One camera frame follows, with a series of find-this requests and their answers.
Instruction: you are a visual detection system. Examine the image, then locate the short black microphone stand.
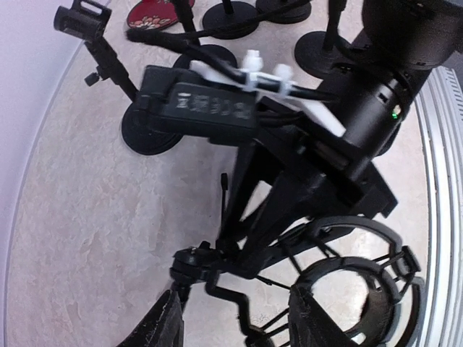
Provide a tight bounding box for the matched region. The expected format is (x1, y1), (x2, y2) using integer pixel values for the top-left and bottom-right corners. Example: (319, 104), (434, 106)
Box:
(202, 1), (259, 40)

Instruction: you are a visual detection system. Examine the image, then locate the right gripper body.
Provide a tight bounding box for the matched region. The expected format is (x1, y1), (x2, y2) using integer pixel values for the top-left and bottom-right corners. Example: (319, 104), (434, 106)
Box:
(240, 117), (397, 218)

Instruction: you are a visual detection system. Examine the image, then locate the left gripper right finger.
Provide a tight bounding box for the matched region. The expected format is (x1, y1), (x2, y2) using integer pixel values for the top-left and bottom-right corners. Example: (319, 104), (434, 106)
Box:
(288, 284), (357, 347)

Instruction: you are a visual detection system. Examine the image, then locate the black tripod microphone stand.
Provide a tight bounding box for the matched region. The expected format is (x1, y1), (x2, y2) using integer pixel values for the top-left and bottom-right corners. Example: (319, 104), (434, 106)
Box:
(169, 172), (426, 347)

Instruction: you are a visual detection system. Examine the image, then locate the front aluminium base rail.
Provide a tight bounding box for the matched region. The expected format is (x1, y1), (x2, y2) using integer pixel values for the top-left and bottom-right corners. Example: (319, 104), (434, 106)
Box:
(415, 67), (462, 346)

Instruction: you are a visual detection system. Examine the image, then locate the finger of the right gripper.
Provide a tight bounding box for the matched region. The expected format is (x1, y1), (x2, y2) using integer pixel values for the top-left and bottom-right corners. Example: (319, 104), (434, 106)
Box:
(238, 173), (338, 278)
(216, 139), (282, 246)

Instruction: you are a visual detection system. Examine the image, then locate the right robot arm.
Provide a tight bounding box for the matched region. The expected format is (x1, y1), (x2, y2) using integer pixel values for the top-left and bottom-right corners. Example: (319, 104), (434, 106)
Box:
(127, 1), (462, 278)

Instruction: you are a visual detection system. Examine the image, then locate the red patterned plate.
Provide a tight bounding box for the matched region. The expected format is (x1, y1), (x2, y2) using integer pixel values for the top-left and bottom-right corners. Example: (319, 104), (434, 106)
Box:
(127, 0), (178, 30)

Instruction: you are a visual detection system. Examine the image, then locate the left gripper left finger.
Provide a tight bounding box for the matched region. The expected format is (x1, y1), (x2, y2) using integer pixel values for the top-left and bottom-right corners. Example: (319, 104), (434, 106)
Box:
(119, 290), (184, 347)

